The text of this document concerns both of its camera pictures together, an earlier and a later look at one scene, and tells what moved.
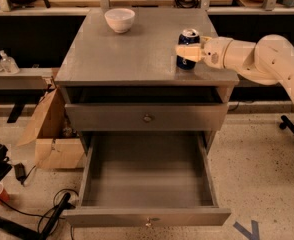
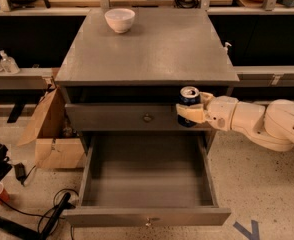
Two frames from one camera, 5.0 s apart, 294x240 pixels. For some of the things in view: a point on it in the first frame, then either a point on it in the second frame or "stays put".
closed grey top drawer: (144, 117) stays put
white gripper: (213, 52) → (223, 112)
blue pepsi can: (188, 36) → (188, 96)
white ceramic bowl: (120, 19) stays put
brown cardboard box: (47, 128) stays put
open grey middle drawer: (148, 179) stays put
